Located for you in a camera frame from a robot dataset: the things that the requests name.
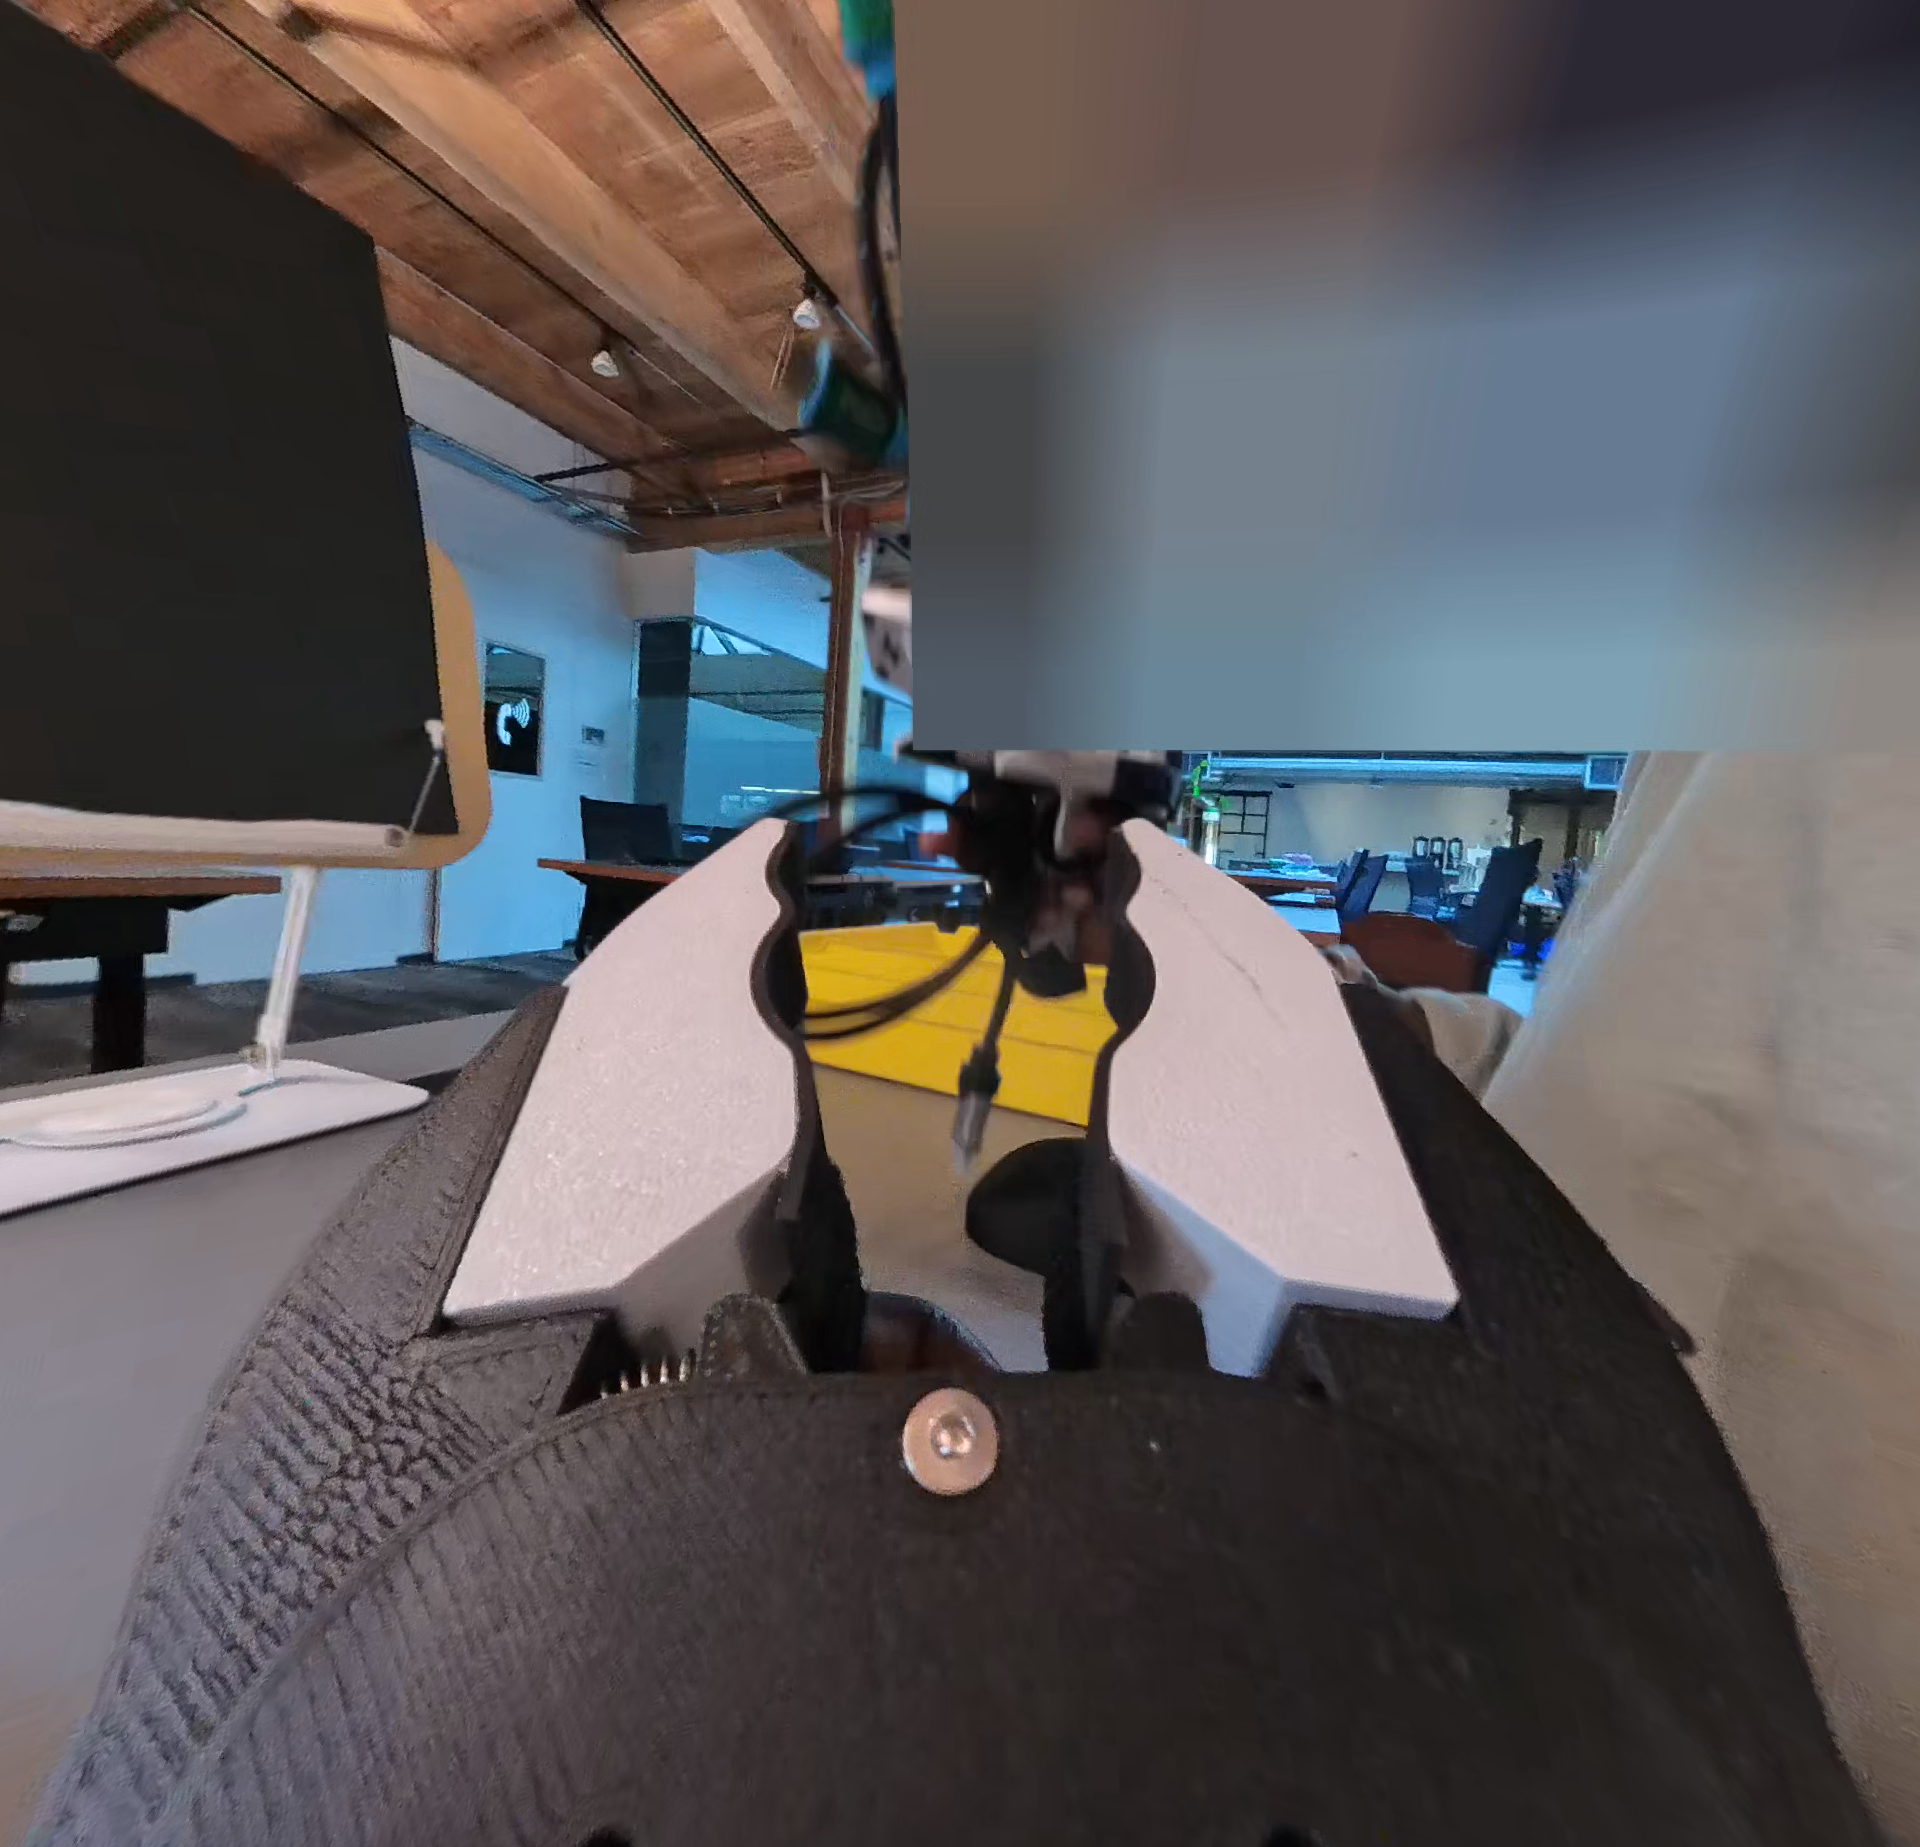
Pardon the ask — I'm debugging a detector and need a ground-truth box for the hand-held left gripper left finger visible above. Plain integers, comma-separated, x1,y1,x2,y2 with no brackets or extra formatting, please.
442,819,868,1369

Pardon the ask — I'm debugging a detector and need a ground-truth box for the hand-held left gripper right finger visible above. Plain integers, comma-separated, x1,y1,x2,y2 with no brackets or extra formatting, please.
1046,819,1461,1377

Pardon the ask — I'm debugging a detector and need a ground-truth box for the yellow plastic bin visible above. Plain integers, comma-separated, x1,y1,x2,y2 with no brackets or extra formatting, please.
799,921,1125,1129

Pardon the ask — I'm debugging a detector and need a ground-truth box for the black hdmi switch box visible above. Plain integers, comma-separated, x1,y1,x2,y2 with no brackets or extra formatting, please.
780,781,1052,1177

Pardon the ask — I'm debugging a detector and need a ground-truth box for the person's left hand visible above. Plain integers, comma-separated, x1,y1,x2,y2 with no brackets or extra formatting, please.
862,1295,1001,1375

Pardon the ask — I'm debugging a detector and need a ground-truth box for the brown leather chair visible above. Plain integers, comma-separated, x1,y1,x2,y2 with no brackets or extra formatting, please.
1338,909,1490,997

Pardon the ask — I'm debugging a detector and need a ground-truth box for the wooden desk with black legs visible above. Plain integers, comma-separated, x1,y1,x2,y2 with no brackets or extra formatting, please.
0,869,289,1075
536,849,985,933

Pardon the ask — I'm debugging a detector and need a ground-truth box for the black desk monitor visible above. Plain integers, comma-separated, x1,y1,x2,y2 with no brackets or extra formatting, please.
579,793,681,865

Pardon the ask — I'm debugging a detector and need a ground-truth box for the blue office chair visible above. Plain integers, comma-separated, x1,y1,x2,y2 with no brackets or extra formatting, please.
1453,839,1548,967

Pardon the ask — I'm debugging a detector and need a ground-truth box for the black phone sign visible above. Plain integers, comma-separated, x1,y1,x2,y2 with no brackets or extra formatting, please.
482,641,550,779

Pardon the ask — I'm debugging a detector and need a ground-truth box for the black board with tan edge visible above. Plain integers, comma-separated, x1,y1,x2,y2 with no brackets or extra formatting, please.
0,0,494,877

